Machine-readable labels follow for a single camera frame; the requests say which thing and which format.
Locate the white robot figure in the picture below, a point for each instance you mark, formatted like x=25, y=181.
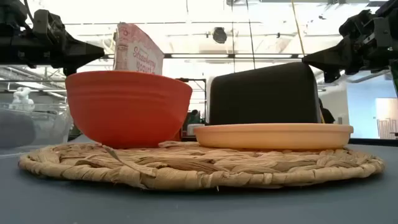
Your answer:
x=21, y=98

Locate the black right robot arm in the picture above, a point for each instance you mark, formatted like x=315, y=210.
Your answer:
x=390, y=6

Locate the clear plastic container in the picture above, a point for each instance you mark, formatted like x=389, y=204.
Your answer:
x=34, y=127

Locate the round woven straw placemat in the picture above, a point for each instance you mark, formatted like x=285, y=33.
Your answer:
x=199, y=168

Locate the black toaster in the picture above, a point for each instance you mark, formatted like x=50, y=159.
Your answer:
x=264, y=93

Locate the pink strawberry yogurt cereal box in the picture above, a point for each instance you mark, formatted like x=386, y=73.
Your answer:
x=136, y=53

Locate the red glass tumbler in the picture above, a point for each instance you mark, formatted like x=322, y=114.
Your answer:
x=178, y=136

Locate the round black ceiling device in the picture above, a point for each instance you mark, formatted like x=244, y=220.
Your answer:
x=219, y=35

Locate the peach round plate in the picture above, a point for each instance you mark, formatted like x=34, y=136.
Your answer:
x=273, y=137

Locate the red ceramic bowl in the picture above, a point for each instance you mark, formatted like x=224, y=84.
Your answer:
x=127, y=109

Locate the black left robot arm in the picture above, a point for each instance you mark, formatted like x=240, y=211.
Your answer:
x=12, y=12

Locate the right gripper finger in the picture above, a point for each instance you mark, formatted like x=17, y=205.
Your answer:
x=332, y=77
x=335, y=57

